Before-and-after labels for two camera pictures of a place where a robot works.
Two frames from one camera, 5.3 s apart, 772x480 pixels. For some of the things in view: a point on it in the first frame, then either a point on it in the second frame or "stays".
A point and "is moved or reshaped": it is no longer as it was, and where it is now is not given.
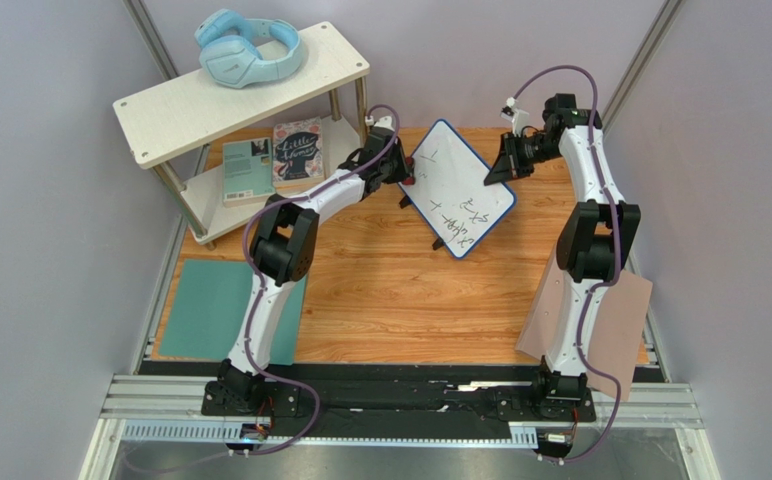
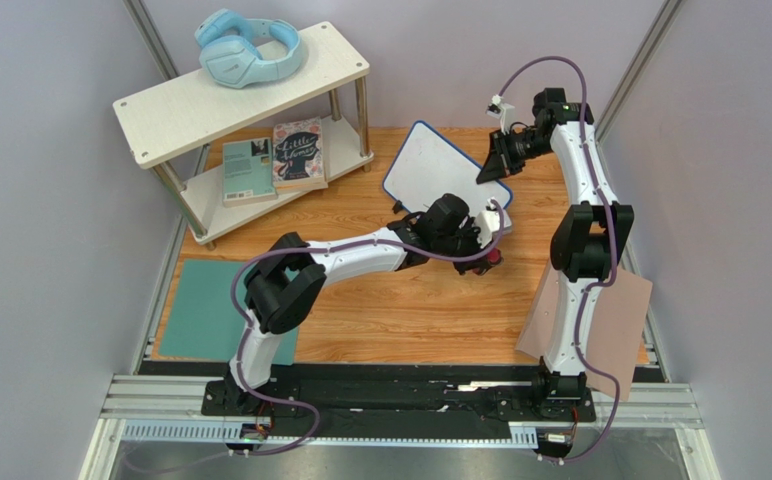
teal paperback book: x=248 y=171 stays
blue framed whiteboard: x=449 y=190 is moved or reshaped
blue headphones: x=241 y=52 stays
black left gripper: x=401 y=153 → x=469 y=267
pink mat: x=618 y=331 stays
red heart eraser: x=409 y=180 → x=494 y=257
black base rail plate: x=395 y=400 stays
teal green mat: x=210 y=309 stays
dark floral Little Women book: x=297 y=157 stays
